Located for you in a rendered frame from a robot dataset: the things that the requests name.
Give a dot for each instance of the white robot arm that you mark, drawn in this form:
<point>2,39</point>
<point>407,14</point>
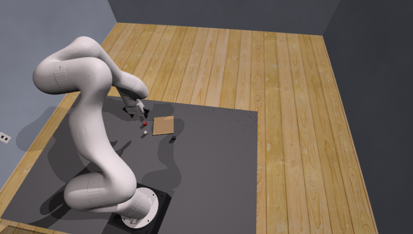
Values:
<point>84,66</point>

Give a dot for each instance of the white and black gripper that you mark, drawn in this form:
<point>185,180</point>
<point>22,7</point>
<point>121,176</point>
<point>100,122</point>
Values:
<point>137,109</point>

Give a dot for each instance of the tan mat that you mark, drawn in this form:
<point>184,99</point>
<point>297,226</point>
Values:
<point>163,125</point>

